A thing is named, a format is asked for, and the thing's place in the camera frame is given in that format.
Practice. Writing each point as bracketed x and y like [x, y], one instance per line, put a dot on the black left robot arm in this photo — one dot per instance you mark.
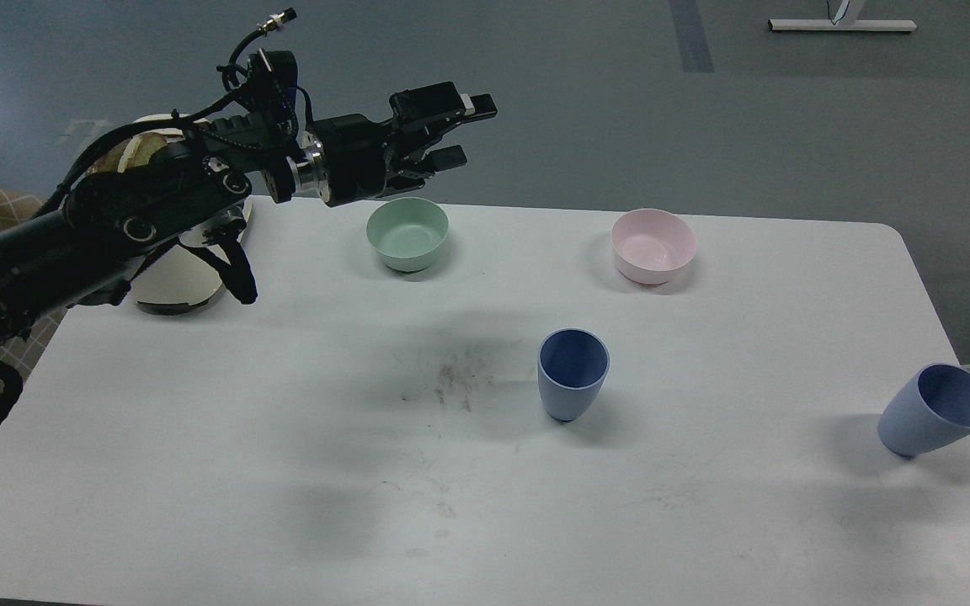
[136, 191]

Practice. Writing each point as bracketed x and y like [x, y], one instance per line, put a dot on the cream toaster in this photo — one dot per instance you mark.
[178, 282]

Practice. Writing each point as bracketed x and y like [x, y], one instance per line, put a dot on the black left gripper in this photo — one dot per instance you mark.
[350, 158]

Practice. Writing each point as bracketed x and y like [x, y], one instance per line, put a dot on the green bowl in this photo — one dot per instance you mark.
[408, 234]

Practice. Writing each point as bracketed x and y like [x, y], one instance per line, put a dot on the light blue cup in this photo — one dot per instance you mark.
[571, 366]
[931, 411]

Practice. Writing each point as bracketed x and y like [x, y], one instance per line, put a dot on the pink bowl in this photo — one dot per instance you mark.
[652, 247]

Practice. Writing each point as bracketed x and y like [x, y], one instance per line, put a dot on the white table leg base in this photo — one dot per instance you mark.
[844, 18]

